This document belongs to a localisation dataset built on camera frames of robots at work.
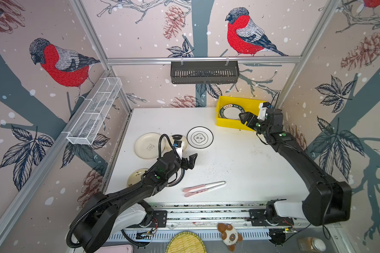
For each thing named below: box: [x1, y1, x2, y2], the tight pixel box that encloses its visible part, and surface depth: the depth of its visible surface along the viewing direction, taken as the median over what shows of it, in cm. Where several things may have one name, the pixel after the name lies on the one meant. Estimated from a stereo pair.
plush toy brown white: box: [216, 222, 243, 252], surface depth 68 cm
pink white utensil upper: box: [182, 180, 226, 192], surface depth 85 cm
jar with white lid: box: [297, 236, 327, 253], surface depth 62 cm
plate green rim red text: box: [218, 103, 245, 121], surface depth 120 cm
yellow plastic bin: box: [215, 95, 261, 132], surface depth 120 cm
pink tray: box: [95, 244, 134, 253], surface depth 66 cm
